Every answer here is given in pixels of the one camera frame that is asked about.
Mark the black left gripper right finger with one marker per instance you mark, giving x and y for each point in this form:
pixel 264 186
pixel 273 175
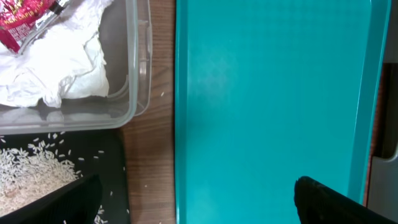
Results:
pixel 319 204

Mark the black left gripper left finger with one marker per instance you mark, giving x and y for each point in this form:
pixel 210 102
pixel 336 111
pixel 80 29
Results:
pixel 77 202

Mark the white napkin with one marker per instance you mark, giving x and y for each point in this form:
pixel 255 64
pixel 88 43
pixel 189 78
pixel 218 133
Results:
pixel 65 62

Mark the red foil wrapper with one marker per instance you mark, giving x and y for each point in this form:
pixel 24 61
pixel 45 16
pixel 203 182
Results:
pixel 22 21

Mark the grey dishwasher rack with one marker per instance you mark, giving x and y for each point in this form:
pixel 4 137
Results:
pixel 383 181

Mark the clear plastic waste bin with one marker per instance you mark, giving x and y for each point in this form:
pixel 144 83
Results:
pixel 125 35

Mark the black plastic tray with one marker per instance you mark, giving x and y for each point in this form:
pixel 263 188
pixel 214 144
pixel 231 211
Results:
pixel 93 152

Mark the pile of rice grains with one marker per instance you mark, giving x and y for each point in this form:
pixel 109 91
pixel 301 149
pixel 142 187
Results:
pixel 27 177

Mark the teal serving tray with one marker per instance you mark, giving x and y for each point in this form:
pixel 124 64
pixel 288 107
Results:
pixel 267 91

